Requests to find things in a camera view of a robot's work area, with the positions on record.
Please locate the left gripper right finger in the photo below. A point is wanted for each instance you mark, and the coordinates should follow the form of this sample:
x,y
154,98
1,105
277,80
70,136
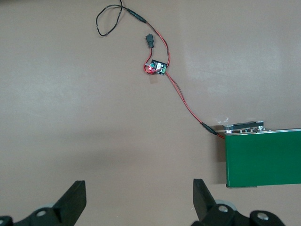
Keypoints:
x,y
211,214

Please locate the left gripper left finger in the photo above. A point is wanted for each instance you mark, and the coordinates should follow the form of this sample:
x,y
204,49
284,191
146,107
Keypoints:
x,y
68,207

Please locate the green conveyor belt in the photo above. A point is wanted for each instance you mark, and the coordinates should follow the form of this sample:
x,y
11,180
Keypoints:
x,y
263,157

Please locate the small green circuit board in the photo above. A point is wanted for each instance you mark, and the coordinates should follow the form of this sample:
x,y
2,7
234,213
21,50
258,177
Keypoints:
x,y
157,66

